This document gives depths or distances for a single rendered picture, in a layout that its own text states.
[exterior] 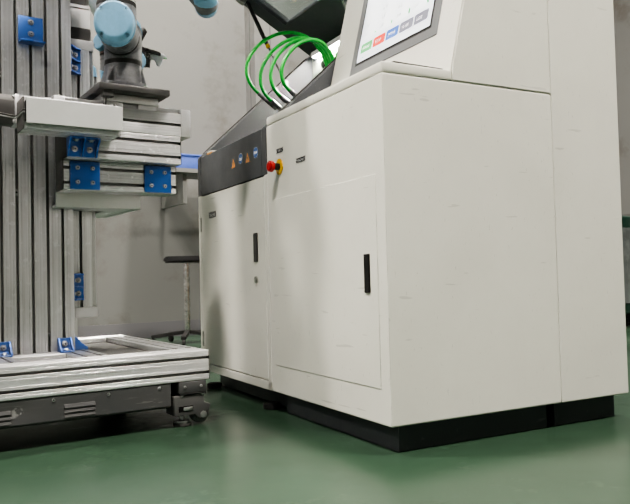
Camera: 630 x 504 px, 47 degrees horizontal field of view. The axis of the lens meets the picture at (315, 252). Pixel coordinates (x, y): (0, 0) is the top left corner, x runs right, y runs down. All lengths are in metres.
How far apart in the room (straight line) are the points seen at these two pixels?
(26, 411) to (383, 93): 1.25
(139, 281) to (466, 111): 4.06
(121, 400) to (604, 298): 1.44
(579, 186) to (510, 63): 0.42
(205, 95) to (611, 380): 4.49
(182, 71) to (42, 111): 4.00
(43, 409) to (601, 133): 1.78
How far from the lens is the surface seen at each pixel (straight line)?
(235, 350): 2.69
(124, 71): 2.35
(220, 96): 6.16
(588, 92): 2.32
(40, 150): 2.42
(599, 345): 2.28
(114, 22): 2.26
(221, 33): 6.32
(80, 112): 2.15
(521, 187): 2.07
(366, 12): 2.53
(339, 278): 1.97
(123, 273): 5.64
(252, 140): 2.53
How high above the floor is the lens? 0.45
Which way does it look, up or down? 2 degrees up
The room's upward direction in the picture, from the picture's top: 1 degrees counter-clockwise
